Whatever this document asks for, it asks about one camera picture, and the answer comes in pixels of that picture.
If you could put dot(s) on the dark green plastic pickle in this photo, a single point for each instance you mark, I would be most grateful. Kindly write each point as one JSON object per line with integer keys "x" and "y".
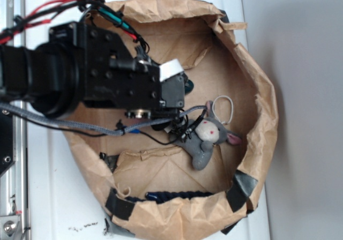
{"x": 188, "y": 87}

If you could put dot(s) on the black mounting plate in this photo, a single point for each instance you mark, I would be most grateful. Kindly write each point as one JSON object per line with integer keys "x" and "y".
{"x": 7, "y": 142}

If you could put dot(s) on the brown paper bag bin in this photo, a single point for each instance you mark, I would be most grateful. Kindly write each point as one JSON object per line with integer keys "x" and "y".
{"x": 152, "y": 190}

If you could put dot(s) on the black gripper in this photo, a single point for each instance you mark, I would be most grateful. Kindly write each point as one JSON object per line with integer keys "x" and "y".
{"x": 115, "y": 79}

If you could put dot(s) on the grey plush bunny toy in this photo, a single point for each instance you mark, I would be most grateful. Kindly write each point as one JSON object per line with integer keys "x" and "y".
{"x": 201, "y": 138}

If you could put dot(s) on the aluminium frame rail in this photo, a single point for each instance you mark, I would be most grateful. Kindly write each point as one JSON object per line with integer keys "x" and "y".
{"x": 14, "y": 198}

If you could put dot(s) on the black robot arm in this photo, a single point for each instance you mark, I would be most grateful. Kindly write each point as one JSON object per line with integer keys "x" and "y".
{"x": 84, "y": 64}

